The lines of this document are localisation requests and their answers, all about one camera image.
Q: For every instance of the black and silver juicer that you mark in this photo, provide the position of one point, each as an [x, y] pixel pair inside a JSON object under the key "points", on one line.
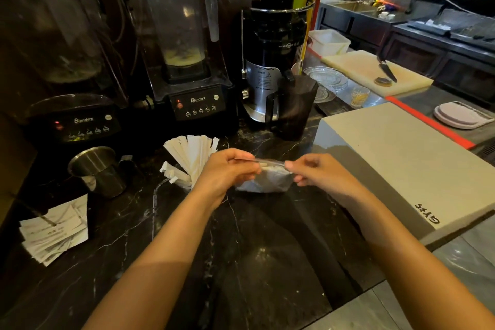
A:
{"points": [[270, 43]]}

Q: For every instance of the stainless steel sink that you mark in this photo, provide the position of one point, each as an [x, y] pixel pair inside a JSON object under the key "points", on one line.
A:
{"points": [[354, 7]]}

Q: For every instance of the black blender with clear cover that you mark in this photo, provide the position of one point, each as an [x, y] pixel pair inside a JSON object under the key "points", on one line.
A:
{"points": [[185, 43]]}

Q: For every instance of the white digital kitchen scale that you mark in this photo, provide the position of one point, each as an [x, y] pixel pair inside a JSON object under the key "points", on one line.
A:
{"points": [[462, 114]]}

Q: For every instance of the person's left thumb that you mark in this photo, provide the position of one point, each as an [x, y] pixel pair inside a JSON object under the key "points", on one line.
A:
{"points": [[247, 171]]}

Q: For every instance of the person's right forearm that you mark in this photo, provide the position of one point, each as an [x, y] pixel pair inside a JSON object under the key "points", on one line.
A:
{"points": [[417, 264]]}

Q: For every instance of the red cutting board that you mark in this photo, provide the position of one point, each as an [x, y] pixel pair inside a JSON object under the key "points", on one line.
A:
{"points": [[429, 121]]}

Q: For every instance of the clear glass saucer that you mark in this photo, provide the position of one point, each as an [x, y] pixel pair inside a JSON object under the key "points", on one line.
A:
{"points": [[324, 93]]}

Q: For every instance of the bundle of white paper sticks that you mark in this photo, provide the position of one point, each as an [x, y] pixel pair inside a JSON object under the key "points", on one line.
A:
{"points": [[189, 159]]}

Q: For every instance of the grey cutting board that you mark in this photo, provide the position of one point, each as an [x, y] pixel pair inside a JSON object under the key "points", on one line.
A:
{"points": [[406, 163]]}

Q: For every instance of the white cutting board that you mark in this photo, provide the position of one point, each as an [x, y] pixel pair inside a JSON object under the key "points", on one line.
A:
{"points": [[371, 70]]}

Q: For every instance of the small round lid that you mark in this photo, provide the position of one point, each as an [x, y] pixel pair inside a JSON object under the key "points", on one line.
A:
{"points": [[383, 81]]}

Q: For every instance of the clear glass plate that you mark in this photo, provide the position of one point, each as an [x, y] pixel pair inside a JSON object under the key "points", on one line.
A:
{"points": [[326, 76]]}

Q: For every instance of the person's left forearm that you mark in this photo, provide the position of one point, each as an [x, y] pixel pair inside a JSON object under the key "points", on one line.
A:
{"points": [[154, 264]]}

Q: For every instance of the white plastic container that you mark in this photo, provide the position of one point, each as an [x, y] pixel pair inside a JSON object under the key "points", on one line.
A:
{"points": [[328, 41]]}

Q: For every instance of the stack of paper receipts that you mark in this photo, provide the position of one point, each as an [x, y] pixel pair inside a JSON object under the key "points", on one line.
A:
{"points": [[54, 231]]}

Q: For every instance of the person's right thumb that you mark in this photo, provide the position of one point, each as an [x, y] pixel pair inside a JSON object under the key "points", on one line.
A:
{"points": [[299, 165]]}

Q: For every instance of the person's right hand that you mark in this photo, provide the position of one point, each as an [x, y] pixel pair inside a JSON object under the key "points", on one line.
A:
{"points": [[328, 176]]}

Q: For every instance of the black blender with dark cover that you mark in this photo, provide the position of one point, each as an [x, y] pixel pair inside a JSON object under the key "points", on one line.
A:
{"points": [[58, 70]]}

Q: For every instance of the small drinking glass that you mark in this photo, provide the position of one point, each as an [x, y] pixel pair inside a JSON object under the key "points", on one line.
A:
{"points": [[359, 96]]}

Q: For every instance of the black juice jug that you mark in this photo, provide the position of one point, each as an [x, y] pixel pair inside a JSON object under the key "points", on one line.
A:
{"points": [[292, 107]]}

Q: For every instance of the person's left hand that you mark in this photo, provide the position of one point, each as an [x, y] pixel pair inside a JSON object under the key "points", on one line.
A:
{"points": [[220, 175]]}

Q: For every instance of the stainless steel measuring cup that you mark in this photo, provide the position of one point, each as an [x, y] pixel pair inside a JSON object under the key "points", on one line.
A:
{"points": [[98, 171]]}

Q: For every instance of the clear plastic bag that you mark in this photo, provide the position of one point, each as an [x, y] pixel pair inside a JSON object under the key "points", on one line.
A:
{"points": [[267, 179]]}

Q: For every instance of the black kitchen knife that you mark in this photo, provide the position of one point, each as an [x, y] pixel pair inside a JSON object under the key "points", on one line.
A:
{"points": [[386, 68]]}

